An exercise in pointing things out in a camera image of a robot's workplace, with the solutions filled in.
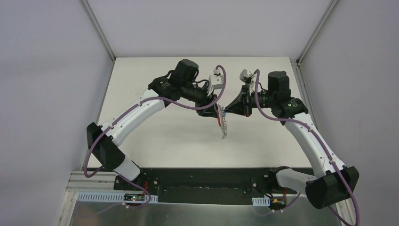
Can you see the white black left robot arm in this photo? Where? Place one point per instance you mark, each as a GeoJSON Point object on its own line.
{"type": "Point", "coordinates": [179, 87]}

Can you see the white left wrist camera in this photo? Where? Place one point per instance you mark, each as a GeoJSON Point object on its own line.
{"type": "Point", "coordinates": [215, 81]}

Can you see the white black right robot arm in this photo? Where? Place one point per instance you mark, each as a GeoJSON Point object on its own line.
{"type": "Point", "coordinates": [332, 181]}

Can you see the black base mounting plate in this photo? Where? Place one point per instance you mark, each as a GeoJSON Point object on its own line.
{"type": "Point", "coordinates": [227, 186]}

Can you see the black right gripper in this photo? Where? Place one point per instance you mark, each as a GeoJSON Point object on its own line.
{"type": "Point", "coordinates": [244, 101]}

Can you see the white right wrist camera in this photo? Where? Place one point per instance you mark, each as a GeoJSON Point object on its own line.
{"type": "Point", "coordinates": [247, 77]}

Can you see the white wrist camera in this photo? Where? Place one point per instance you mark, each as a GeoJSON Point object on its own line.
{"type": "Point", "coordinates": [247, 77]}
{"type": "Point", "coordinates": [215, 81]}

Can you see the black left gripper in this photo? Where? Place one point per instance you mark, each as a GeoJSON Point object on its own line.
{"type": "Point", "coordinates": [211, 103]}

